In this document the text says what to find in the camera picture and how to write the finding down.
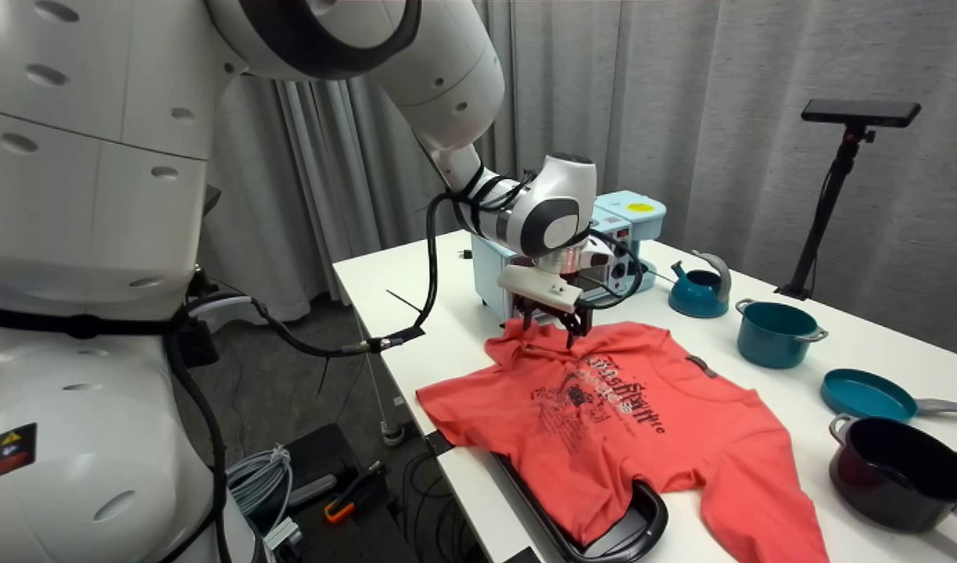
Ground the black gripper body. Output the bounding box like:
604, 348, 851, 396
544, 248, 611, 323

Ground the orange printed shirt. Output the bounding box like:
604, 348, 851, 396
414, 315, 831, 563

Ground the light blue toaster oven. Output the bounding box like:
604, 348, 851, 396
468, 188, 668, 323

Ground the teal toy kettle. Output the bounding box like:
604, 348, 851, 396
666, 248, 734, 323

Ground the long black tape strip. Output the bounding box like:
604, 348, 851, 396
375, 325, 427, 352

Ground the grey curtain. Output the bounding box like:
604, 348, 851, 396
199, 0, 957, 363

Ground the teal toy pot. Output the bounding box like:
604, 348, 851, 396
733, 296, 831, 372

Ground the black plastic tray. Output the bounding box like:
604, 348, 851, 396
487, 446, 671, 563

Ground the black floor box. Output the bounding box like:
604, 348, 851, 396
271, 419, 362, 511

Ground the teal toy pan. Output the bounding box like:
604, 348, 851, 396
820, 366, 957, 424

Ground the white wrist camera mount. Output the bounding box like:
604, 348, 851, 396
495, 261, 588, 314

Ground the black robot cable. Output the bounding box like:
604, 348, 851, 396
158, 168, 536, 563

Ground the black camera tripod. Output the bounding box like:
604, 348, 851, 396
771, 121, 878, 302

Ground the orange handled tool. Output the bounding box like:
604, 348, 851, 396
319, 456, 389, 528

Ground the black stereo camera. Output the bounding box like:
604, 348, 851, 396
796, 98, 925, 130

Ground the grey cable bundle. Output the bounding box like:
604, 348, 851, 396
224, 445, 304, 557

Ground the black pot with red handle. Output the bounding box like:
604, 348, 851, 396
827, 413, 957, 536

